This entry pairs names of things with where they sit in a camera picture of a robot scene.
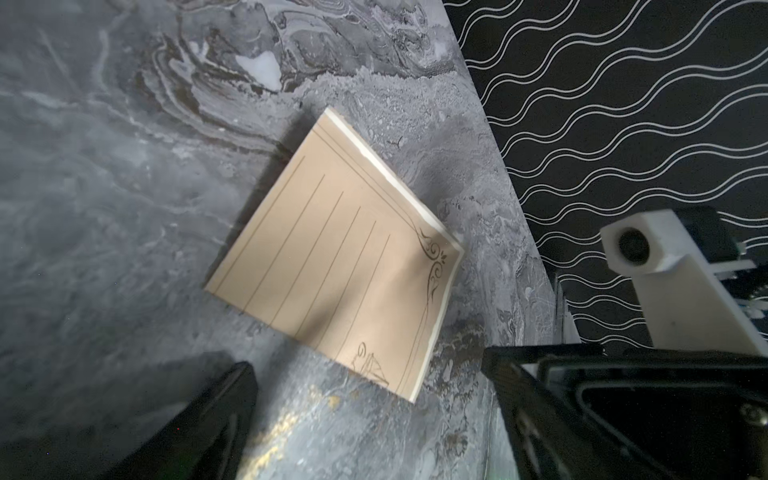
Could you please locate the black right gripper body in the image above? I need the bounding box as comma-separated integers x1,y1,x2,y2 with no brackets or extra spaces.
533,350,767,479

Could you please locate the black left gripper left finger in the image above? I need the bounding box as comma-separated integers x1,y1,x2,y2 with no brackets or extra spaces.
101,361,258,479

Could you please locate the tan lined letter paper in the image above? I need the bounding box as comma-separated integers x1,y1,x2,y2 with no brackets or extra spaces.
206,109,464,401

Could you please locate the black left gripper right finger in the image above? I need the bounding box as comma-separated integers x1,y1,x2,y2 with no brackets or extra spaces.
481,344,669,479

